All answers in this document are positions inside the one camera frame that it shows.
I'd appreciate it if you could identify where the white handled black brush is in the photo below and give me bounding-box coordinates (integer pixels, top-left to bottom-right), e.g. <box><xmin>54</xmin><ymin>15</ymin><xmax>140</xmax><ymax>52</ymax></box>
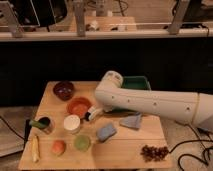
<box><xmin>85</xmin><ymin>106</ymin><xmax>103</xmax><ymax>121</ymax></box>

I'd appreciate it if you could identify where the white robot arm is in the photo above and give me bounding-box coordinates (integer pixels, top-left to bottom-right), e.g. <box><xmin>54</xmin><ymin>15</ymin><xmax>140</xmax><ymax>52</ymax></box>
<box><xmin>94</xmin><ymin>71</ymin><xmax>213</xmax><ymax>133</ymax></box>

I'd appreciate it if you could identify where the red orange bowl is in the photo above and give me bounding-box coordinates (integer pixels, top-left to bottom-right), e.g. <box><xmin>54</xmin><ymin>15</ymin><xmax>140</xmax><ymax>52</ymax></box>
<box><xmin>67</xmin><ymin>97</ymin><xmax>92</xmax><ymax>119</ymax></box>

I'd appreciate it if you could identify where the dark brown bowl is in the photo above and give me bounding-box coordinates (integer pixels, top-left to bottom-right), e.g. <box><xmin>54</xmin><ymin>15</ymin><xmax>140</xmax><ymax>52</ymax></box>
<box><xmin>53</xmin><ymin>81</ymin><xmax>74</xmax><ymax>101</ymax></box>

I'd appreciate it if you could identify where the green plastic tray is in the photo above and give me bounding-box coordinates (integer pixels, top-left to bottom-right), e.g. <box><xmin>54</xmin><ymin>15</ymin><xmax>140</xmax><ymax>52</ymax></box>
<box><xmin>100</xmin><ymin>75</ymin><xmax>152</xmax><ymax>113</ymax></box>

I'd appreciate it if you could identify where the grey folded cloth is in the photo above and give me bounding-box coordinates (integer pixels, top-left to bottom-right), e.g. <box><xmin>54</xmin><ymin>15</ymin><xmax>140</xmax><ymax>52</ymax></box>
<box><xmin>119</xmin><ymin>112</ymin><xmax>142</xmax><ymax>130</ymax></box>

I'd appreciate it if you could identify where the blue sponge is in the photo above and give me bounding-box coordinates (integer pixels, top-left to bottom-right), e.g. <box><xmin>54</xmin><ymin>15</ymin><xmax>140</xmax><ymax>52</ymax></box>
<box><xmin>96</xmin><ymin>123</ymin><xmax>117</xmax><ymax>142</ymax></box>

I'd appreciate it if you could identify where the white cup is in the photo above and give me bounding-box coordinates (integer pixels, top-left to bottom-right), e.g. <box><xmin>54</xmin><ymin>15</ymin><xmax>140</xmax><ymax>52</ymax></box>
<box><xmin>63</xmin><ymin>115</ymin><xmax>81</xmax><ymax>134</ymax></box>

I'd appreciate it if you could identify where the green cup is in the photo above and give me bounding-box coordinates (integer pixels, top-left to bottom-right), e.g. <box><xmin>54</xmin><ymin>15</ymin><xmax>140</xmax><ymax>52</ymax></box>
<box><xmin>74</xmin><ymin>135</ymin><xmax>91</xmax><ymax>152</ymax></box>

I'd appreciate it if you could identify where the orange fruit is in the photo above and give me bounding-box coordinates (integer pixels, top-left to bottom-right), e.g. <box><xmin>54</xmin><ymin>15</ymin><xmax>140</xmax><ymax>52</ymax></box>
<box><xmin>51</xmin><ymin>140</ymin><xmax>66</xmax><ymax>156</ymax></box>

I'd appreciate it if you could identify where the brown dried grape bunch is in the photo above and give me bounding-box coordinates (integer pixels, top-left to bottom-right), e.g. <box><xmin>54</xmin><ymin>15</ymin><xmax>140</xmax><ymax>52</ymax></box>
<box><xmin>141</xmin><ymin>145</ymin><xmax>169</xmax><ymax>162</ymax></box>

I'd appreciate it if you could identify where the yellow corn cob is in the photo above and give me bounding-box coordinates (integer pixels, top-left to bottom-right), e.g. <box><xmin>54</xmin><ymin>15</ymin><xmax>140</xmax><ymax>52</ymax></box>
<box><xmin>32</xmin><ymin>135</ymin><xmax>40</xmax><ymax>163</ymax></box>

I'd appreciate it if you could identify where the white horizontal rail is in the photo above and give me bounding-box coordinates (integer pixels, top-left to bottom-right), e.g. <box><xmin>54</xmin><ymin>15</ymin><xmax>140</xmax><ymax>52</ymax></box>
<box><xmin>0</xmin><ymin>28</ymin><xmax>213</xmax><ymax>42</ymax></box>

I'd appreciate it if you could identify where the black floor cable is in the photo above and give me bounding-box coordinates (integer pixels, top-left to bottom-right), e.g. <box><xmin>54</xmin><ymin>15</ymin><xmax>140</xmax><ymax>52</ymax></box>
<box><xmin>169</xmin><ymin>124</ymin><xmax>213</xmax><ymax>171</ymax></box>

